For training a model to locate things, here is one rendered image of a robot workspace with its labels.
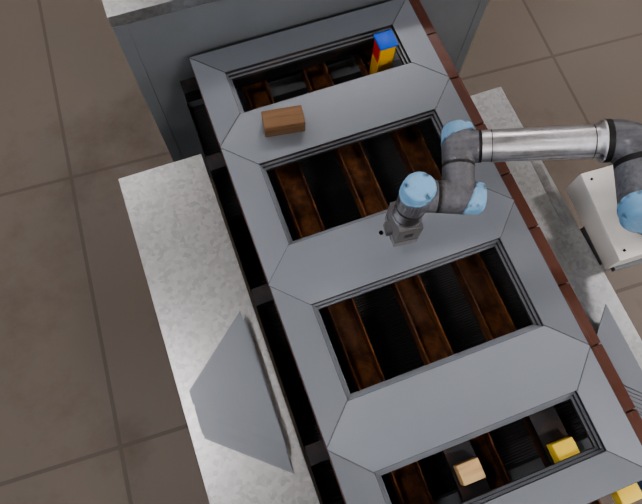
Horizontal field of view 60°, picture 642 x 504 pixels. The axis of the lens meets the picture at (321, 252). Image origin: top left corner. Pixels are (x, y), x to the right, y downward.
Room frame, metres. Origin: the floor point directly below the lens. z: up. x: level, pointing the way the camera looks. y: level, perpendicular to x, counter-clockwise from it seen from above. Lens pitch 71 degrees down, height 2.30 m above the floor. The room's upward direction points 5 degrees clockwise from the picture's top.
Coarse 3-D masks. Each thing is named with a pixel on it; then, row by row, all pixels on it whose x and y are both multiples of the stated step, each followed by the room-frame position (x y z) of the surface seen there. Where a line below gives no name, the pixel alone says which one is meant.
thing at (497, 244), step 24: (312, 48) 1.19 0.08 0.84; (336, 48) 1.21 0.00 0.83; (240, 72) 1.08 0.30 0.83; (408, 120) 0.96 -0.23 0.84; (432, 120) 0.97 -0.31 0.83; (336, 144) 0.86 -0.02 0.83; (264, 168) 0.76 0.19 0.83; (288, 240) 0.54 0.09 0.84; (432, 264) 0.50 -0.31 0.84; (504, 264) 0.52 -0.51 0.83; (360, 288) 0.42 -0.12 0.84; (528, 312) 0.39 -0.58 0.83; (504, 336) 0.32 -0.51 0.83; (336, 360) 0.22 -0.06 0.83; (384, 384) 0.17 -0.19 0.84; (312, 408) 0.09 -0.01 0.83; (576, 408) 0.15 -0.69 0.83; (480, 432) 0.07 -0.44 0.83; (576, 456) 0.03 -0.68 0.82; (528, 480) -0.04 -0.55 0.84
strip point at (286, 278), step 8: (288, 248) 0.51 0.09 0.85; (288, 256) 0.49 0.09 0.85; (280, 264) 0.46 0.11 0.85; (288, 264) 0.46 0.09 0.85; (280, 272) 0.44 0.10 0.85; (288, 272) 0.44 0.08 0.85; (296, 272) 0.44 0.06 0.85; (272, 280) 0.41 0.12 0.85; (280, 280) 0.42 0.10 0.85; (288, 280) 0.42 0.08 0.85; (296, 280) 0.42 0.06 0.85; (280, 288) 0.39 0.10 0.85; (288, 288) 0.40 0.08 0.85; (296, 288) 0.40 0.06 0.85; (304, 288) 0.40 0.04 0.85; (296, 296) 0.38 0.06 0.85; (304, 296) 0.38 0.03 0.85
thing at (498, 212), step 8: (488, 192) 0.73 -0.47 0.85; (496, 192) 0.73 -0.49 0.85; (488, 200) 0.71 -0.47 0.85; (496, 200) 0.71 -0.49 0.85; (488, 208) 0.68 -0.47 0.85; (496, 208) 0.68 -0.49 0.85; (504, 208) 0.68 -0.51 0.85; (496, 216) 0.66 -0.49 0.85; (504, 216) 0.66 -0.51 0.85; (496, 224) 0.63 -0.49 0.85; (504, 224) 0.63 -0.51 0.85
